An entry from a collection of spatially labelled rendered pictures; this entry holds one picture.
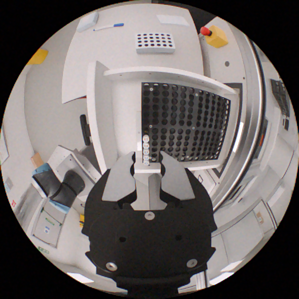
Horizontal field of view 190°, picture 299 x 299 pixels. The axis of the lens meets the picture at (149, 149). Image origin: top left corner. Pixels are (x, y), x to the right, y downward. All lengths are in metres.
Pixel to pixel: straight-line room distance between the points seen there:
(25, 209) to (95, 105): 0.45
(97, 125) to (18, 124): 3.26
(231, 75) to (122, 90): 0.31
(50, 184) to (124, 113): 0.42
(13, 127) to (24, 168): 1.11
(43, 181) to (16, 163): 2.79
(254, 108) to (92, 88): 0.33
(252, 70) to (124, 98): 0.34
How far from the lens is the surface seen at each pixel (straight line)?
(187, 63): 0.39
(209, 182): 0.36
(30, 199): 0.47
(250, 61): 0.30
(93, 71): 0.20
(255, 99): 0.26
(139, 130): 0.25
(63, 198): 0.52
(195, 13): 0.93
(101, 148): 0.20
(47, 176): 0.48
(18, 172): 3.24
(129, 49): 0.39
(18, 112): 3.47
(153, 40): 0.37
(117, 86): 0.26
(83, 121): 0.22
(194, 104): 0.21
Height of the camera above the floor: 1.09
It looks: 62 degrees down
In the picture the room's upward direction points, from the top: 176 degrees clockwise
